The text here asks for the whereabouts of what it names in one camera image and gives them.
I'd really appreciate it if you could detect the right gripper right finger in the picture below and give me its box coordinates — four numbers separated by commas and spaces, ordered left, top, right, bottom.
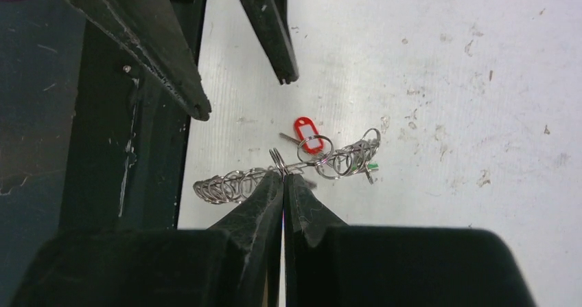
283, 174, 535, 306

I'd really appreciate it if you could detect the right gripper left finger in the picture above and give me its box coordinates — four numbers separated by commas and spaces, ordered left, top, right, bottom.
11, 172, 283, 306

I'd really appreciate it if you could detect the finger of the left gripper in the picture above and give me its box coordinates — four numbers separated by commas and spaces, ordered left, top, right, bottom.
65, 0, 211, 122
240, 0, 299, 84

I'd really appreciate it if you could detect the metal key organizer disc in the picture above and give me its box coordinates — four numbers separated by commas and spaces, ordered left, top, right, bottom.
193, 128, 382, 205

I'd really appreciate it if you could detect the red tagged key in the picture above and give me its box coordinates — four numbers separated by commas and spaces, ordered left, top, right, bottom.
279, 117, 324, 155

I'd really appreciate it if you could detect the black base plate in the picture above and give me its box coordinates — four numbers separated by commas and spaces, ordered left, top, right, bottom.
58, 0, 207, 231

